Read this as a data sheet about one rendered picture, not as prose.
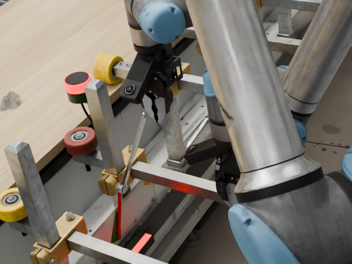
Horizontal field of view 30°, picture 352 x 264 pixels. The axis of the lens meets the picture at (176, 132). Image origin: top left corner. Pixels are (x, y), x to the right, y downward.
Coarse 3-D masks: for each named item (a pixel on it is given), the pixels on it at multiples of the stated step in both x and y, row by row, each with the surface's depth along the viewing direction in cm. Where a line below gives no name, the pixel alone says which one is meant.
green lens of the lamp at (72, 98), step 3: (84, 93) 143; (69, 96) 144; (72, 96) 143; (75, 96) 143; (78, 96) 143; (81, 96) 143; (84, 96) 143; (69, 99) 145; (72, 99) 144; (75, 99) 143; (78, 99) 143; (81, 99) 143; (84, 99) 144; (72, 102) 144; (75, 102) 144; (78, 102) 144; (81, 102) 144; (84, 102) 144
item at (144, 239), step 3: (147, 234) 160; (144, 237) 159; (147, 237) 159; (141, 240) 159; (144, 240) 158; (147, 240) 158; (138, 243) 158; (141, 243) 158; (144, 243) 158; (135, 246) 157; (138, 246) 157; (141, 246) 157; (132, 249) 157; (135, 249) 156; (138, 249) 156
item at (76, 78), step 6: (78, 72) 145; (84, 72) 145; (66, 78) 144; (72, 78) 144; (78, 78) 143; (84, 78) 143; (72, 84) 142; (84, 108) 148; (90, 114) 146; (90, 120) 149
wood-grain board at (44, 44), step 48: (48, 0) 236; (96, 0) 230; (0, 48) 209; (48, 48) 204; (96, 48) 200; (0, 96) 184; (48, 96) 181; (0, 144) 165; (48, 144) 162; (0, 192) 149
